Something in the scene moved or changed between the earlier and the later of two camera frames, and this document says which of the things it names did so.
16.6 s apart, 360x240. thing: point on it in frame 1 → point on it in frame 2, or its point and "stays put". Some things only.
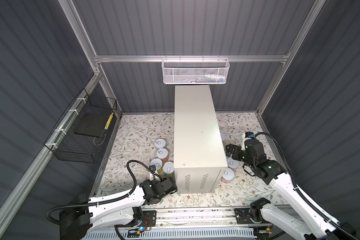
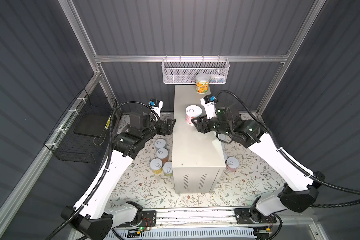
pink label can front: [228, 175] → [192, 112]
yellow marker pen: [108, 121] stays put
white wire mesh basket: [195, 71] stays put
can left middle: [158, 164] stays put
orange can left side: [163, 154] stays put
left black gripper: [164, 180] → [169, 125]
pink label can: [232, 163] stays put
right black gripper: [237, 149] → [200, 125]
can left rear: [160, 143] stays put
